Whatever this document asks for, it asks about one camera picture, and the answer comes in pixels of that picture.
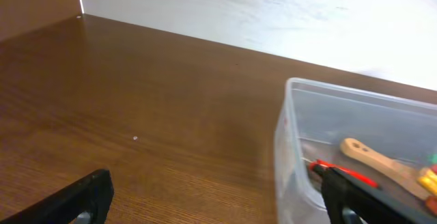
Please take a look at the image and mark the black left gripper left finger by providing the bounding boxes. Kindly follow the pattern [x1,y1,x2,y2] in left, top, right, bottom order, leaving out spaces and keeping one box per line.
[1,169,114,224]

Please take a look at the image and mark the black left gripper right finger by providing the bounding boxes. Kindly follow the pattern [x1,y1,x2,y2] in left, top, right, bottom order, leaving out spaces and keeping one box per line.
[322,167,436,224]

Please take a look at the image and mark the red handled cutting pliers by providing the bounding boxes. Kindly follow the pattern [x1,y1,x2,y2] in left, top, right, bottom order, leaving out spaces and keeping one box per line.
[307,159,381,189]

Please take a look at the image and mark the wooden handled orange scraper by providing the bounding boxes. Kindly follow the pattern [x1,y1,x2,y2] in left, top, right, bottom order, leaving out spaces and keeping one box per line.
[340,138,436,215]

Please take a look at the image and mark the clear screwdriver bit case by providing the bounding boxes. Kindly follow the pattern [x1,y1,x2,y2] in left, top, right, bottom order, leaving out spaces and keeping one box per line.
[417,153,436,196]

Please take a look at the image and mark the clear plastic container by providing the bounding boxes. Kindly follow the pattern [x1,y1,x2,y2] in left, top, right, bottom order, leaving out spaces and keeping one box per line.
[274,78,436,224]

